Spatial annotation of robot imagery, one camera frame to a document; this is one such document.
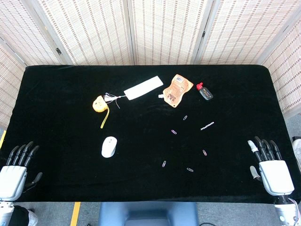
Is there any orange spout pouch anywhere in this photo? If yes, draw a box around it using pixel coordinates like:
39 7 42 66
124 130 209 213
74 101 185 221
158 73 194 108

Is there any black bead chain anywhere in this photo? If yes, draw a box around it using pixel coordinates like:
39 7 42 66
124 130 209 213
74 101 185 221
200 121 215 131

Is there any black bottle with red cap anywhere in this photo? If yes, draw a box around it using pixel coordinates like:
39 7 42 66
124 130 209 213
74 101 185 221
196 82 214 101

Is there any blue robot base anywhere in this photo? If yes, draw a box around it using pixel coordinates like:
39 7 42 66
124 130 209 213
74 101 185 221
98 202 199 226

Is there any white computer mouse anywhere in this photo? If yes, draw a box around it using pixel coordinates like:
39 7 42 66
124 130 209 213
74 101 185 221
101 136 118 158

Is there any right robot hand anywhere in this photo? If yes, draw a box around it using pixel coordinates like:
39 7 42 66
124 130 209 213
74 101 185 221
247 136 295 196

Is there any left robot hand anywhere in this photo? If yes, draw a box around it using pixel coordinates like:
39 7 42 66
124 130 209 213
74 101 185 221
0 141 43 202

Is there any yellow tape measure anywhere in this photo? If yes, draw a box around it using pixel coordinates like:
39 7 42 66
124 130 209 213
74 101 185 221
92 94 111 129

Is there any black trouser leg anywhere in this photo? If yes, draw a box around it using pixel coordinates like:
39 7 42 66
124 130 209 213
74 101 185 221
13 205 32 226

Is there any white bookmark with tassel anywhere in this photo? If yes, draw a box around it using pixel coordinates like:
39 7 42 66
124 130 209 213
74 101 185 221
104 75 164 109

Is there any white sneaker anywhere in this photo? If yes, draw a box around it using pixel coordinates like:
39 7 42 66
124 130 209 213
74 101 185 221
27 210 39 225

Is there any black velvet tablecloth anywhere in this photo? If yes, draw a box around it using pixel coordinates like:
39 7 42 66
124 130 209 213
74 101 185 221
0 65 299 203

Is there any white and black device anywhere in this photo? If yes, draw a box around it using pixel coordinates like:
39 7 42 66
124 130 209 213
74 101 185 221
292 137 301 164

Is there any woven folding screen panel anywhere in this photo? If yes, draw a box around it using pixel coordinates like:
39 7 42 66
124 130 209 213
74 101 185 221
258 14 301 120
195 0 301 65
128 0 214 66
30 0 135 66
0 43 27 130
0 0 72 66

